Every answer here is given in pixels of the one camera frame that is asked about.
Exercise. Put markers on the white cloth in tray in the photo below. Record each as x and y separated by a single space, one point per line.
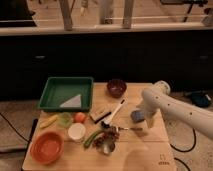
73 102

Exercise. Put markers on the green plastic tray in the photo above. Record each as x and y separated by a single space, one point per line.
57 90

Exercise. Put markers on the white paper cup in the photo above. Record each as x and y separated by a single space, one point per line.
76 132

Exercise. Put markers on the wooden block brush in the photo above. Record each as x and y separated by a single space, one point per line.
99 113

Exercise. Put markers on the metal spoon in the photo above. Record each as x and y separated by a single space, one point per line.
116 128

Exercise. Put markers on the green cucumber toy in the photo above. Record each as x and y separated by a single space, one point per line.
89 140

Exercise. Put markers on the red tomato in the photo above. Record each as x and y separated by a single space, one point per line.
80 117

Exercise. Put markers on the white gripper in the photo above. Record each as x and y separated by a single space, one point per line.
148 111

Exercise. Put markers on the yellow banana toy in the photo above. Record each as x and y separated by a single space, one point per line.
48 121

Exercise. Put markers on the orange bowl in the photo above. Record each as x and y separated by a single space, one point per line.
47 148

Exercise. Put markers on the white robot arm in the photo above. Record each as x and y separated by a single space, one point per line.
156 97

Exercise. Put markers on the purple grape bunch toy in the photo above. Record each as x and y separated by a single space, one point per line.
107 137

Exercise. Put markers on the dark teal bag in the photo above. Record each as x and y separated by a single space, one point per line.
201 99

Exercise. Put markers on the metal measuring cup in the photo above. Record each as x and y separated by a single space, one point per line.
107 147

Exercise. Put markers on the blue sponge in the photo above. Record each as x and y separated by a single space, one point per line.
137 116

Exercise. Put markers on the dark purple bowl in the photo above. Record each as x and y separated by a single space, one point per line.
116 87

